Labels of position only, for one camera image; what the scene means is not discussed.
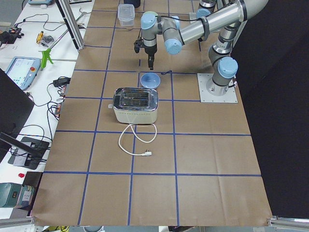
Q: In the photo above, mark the black monitor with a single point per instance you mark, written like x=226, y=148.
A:
x=15, y=106

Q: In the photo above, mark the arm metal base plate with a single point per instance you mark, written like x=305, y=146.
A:
x=211, y=93
x=192, y=16

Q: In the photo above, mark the green plastic clamp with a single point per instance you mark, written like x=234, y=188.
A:
x=45, y=57

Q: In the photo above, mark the black power adapter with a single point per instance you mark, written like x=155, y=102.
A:
x=62, y=81

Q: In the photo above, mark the blue bowl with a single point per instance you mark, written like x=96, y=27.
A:
x=150, y=80

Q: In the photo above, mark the teach pendant tablet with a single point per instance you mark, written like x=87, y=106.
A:
x=23, y=70

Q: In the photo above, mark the clear plastic lidded container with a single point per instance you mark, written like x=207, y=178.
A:
x=126, y=15

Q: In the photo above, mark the aluminium frame post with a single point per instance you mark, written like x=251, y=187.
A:
x=72, y=26

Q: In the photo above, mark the yellow small tool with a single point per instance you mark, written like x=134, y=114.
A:
x=39, y=37

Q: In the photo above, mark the cream chrome toaster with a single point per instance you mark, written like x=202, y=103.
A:
x=134, y=105

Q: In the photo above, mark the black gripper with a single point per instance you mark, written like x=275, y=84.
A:
x=150, y=50

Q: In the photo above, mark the black monitor stand base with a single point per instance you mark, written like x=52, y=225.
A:
x=21, y=158

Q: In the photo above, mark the green electrical box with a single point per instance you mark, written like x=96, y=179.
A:
x=13, y=195

